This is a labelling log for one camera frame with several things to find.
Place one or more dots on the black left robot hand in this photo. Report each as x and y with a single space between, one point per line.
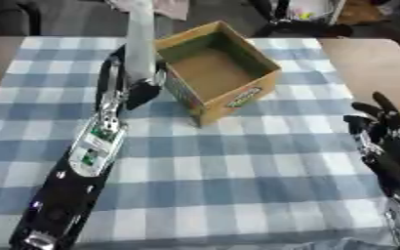
138 94

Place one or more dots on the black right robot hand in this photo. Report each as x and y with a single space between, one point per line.
388 156

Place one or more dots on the tall grey plastic bottle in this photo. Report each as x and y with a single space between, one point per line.
141 39

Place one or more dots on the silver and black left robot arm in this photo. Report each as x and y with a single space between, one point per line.
67 195

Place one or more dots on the tan cardboard box green inside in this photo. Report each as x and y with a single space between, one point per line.
217 73

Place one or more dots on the pale pink fabric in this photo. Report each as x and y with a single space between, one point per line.
169 8

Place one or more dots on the brown bag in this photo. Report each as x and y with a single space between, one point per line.
363 13

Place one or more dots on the dark chair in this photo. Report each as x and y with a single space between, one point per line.
7 16

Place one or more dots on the black chair base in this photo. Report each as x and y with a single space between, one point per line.
300 29

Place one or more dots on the white bag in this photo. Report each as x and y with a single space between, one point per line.
314 9

